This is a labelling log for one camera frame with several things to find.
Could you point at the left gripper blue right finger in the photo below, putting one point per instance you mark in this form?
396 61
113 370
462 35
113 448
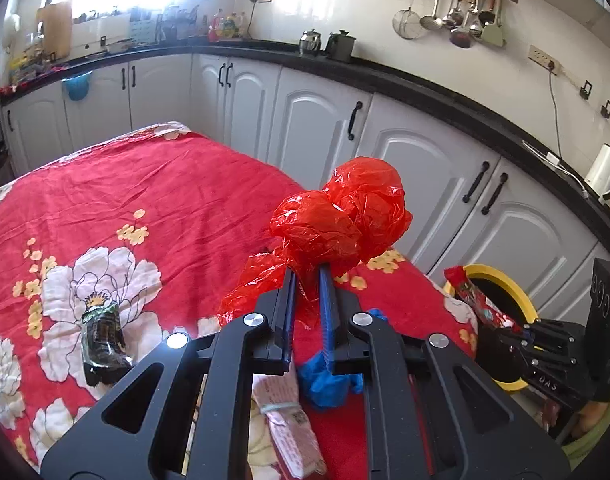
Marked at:
332 329

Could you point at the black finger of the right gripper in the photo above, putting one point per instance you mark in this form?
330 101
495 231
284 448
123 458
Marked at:
548 354

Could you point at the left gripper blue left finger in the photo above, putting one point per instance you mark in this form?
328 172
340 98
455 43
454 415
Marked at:
282 326

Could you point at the red snack wrapper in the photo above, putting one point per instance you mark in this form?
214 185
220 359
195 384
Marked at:
484 308

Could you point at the pink white paper packet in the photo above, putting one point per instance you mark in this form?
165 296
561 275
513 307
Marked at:
282 444

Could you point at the red plastic bag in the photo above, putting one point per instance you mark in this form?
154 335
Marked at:
359 214

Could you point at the yellow rim trash bin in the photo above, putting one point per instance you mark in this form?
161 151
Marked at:
500 305

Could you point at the right hand painted nails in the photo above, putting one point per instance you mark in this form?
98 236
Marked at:
566 425

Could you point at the blue crumpled glove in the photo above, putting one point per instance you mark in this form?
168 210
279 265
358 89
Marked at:
322 389

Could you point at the white electric kettle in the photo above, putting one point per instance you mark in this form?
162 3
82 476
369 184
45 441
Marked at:
598 178

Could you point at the dark green snack packet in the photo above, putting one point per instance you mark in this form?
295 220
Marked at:
103 346

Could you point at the red floral tablecloth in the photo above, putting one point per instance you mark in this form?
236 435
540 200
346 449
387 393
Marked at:
162 221

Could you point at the dark metal pot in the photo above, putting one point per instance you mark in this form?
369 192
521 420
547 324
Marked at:
340 46

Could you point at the steel teapot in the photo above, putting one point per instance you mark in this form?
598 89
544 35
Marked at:
309 43

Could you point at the steel ladle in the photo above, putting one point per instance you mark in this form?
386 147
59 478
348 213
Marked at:
432 22

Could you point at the green spatula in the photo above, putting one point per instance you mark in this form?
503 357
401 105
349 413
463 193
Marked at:
492 32

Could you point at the blue hanging basket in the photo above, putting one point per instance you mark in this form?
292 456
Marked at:
77 87

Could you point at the wooden cutting board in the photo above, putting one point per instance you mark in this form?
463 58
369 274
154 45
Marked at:
56 25

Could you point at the wall power strip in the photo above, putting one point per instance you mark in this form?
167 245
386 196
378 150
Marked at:
542 59

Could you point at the wire mesh skimmer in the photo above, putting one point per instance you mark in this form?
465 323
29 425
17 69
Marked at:
406 23

